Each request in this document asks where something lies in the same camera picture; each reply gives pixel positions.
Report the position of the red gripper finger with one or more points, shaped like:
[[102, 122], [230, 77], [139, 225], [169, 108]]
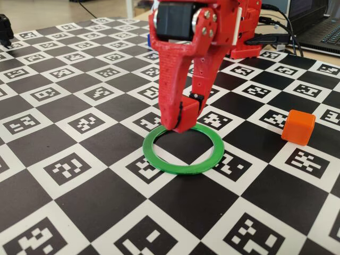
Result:
[[204, 66], [170, 87]]

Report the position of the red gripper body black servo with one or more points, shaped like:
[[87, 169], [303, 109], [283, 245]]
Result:
[[173, 27]]

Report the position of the red cube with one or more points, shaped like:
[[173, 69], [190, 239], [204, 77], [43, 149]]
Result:
[[188, 114]]

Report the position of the orange cube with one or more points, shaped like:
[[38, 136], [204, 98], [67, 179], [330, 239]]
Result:
[[298, 127]]

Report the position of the red robot arm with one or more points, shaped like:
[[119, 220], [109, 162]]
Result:
[[249, 21]]

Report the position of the red perforated robot base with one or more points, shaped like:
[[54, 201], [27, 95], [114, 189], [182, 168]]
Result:
[[244, 53]]

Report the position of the cardboard box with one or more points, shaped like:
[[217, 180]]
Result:
[[140, 11]]

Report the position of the white table leg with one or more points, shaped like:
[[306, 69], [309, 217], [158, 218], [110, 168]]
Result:
[[130, 8]]

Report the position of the small silver adapter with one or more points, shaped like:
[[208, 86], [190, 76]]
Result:
[[281, 47]]

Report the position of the dark laptop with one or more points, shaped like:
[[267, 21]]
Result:
[[313, 32]]

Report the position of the black white marker checkerboard mat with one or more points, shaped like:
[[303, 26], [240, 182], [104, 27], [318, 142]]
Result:
[[79, 202]]

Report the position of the black clamp device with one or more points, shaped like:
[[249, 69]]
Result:
[[5, 29]]

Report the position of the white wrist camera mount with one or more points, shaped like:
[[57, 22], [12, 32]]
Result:
[[155, 5]]

